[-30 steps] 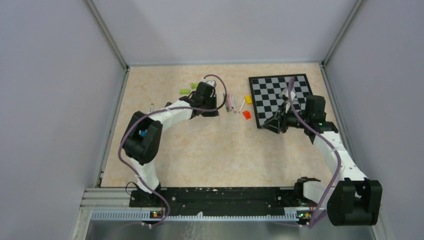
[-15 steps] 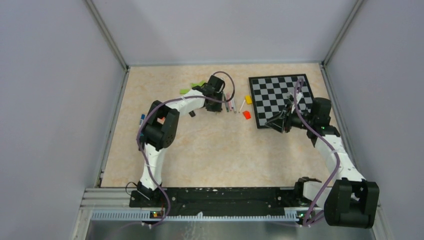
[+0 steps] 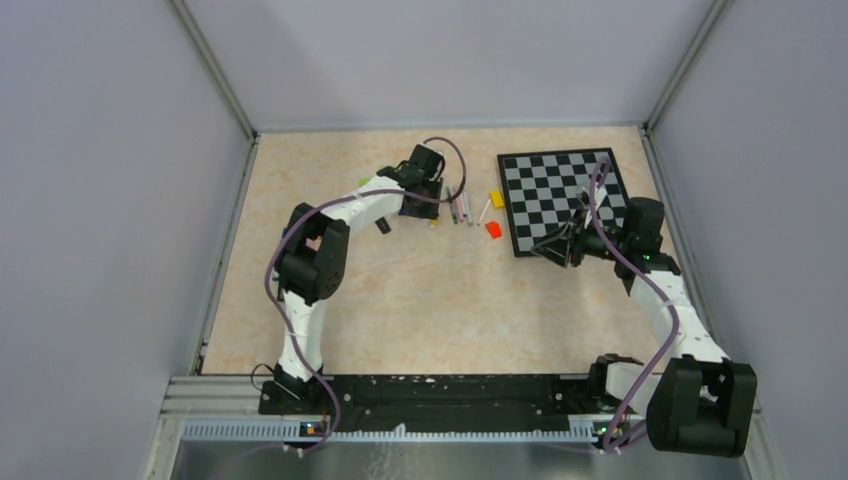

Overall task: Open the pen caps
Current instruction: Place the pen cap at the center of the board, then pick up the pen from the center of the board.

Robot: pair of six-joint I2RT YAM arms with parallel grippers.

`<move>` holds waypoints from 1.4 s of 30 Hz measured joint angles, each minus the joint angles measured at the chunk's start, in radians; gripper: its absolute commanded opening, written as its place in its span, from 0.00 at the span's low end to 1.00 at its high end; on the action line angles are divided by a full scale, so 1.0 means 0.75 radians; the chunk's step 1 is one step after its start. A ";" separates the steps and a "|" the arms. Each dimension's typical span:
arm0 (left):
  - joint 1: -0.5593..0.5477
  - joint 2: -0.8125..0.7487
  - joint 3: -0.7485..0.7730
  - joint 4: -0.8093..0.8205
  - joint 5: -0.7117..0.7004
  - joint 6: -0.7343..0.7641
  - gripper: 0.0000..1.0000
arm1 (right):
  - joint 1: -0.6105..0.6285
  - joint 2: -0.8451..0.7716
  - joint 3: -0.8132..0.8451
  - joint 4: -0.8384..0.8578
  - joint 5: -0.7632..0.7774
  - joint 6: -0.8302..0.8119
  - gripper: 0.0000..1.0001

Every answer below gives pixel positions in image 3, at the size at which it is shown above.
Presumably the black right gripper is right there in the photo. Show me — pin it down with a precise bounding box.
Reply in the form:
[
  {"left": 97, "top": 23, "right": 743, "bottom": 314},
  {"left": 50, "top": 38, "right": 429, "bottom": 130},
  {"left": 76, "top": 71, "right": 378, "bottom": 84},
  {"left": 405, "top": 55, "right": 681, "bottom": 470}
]
[{"left": 532, "top": 206, "right": 631, "bottom": 268}]

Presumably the green thin pen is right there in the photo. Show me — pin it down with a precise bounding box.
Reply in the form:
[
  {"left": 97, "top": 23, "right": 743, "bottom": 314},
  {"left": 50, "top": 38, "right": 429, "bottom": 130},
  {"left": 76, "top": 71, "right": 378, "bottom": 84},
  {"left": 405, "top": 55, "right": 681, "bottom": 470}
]
[{"left": 445, "top": 185, "right": 459, "bottom": 225}]

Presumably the pink translucent pen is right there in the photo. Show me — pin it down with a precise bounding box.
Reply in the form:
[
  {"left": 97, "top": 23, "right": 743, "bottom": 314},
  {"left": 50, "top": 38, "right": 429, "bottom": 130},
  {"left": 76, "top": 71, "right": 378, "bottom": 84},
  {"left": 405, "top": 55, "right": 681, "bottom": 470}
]
[{"left": 453, "top": 190, "right": 466, "bottom": 224}]

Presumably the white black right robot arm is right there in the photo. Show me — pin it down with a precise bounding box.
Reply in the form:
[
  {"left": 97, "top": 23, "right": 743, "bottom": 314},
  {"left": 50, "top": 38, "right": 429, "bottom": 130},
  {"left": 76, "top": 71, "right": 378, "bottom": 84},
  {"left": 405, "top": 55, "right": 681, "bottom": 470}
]
[{"left": 531, "top": 193, "right": 758, "bottom": 458}]

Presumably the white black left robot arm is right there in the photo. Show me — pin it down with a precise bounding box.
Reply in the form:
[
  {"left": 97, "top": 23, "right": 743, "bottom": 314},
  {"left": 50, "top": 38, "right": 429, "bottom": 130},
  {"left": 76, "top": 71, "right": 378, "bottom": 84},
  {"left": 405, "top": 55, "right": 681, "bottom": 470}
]
[{"left": 271, "top": 143, "right": 446, "bottom": 414}]

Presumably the pink black highlighter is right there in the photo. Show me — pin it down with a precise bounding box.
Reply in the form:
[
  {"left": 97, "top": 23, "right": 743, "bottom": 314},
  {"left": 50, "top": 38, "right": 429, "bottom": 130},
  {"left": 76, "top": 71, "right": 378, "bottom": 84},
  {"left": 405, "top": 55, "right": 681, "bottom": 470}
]
[{"left": 375, "top": 217, "right": 392, "bottom": 235}]

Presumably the black grey chessboard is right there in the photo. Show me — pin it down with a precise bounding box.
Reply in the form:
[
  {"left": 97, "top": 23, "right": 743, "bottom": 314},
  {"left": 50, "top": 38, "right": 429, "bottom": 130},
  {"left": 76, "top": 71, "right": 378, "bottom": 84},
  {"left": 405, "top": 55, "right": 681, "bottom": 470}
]
[{"left": 496, "top": 148, "right": 629, "bottom": 258}]

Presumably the orange red block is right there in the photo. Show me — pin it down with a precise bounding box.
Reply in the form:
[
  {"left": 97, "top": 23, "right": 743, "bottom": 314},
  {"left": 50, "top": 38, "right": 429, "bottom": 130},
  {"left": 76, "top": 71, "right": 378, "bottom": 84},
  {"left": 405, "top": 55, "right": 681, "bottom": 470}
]
[{"left": 484, "top": 221, "right": 503, "bottom": 239}]

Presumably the yellow block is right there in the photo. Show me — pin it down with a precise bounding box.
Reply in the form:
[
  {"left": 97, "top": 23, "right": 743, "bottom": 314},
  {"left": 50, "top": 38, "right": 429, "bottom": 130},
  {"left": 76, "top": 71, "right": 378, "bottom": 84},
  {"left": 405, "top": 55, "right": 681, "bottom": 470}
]
[{"left": 489, "top": 190, "right": 505, "bottom": 209}]

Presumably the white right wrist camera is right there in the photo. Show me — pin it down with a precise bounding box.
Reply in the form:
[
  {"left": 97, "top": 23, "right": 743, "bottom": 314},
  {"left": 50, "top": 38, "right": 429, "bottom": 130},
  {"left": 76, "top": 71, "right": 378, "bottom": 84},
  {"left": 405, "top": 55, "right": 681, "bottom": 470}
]
[{"left": 577, "top": 186, "right": 607, "bottom": 223}]

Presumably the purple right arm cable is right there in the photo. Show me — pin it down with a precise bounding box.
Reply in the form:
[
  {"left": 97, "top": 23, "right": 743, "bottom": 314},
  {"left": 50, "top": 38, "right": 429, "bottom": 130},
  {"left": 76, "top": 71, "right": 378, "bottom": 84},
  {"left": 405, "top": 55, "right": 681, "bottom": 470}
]
[{"left": 586, "top": 155, "right": 682, "bottom": 456}]

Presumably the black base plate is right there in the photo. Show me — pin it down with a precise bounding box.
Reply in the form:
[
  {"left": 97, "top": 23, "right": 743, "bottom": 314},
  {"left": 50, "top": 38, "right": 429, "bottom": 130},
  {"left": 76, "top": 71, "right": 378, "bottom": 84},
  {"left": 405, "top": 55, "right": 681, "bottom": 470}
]
[{"left": 258, "top": 374, "right": 619, "bottom": 434}]

